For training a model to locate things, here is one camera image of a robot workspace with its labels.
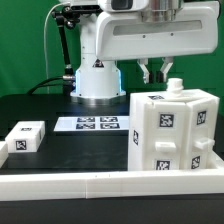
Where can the white cabinet door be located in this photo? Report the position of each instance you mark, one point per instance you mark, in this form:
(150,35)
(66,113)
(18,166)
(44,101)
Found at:
(164,137)
(198,139)

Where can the white obstacle fence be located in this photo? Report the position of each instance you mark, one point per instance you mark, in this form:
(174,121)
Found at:
(114,184)

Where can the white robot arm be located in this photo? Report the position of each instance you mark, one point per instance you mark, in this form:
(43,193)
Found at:
(96,81)

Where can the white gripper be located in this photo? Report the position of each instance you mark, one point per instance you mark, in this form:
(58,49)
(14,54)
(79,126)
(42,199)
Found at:
(165,28)

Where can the white cabinet body box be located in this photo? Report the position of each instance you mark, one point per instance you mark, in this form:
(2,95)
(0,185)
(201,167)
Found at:
(140,109)

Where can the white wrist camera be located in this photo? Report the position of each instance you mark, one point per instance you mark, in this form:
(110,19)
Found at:
(122,5)

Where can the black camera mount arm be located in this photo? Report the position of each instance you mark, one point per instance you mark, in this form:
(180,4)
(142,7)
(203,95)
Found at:
(65,40)

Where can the white marker base sheet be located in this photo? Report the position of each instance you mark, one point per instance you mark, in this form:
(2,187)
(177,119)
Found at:
(92,123)

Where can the white cabinet top block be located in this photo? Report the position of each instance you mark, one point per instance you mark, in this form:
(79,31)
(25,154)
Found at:
(25,137)

